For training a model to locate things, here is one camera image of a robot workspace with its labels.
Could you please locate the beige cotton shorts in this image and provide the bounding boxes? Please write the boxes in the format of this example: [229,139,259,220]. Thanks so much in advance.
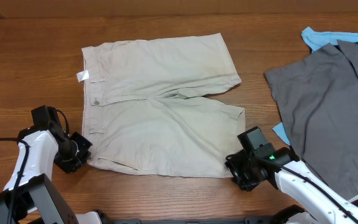
[82,34,246,178]

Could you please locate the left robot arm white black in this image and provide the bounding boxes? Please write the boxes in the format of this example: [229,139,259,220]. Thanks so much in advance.
[0,130,102,224]

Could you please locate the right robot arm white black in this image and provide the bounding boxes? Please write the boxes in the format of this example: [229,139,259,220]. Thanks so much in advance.
[225,143,358,223]

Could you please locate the grey shirt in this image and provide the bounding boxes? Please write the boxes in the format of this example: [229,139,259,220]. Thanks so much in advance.
[265,41,358,201]

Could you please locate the light blue garment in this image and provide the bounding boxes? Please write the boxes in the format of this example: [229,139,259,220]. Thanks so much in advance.
[265,27,358,149]

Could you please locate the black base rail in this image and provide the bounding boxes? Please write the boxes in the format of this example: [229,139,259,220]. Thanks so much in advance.
[95,210,290,224]

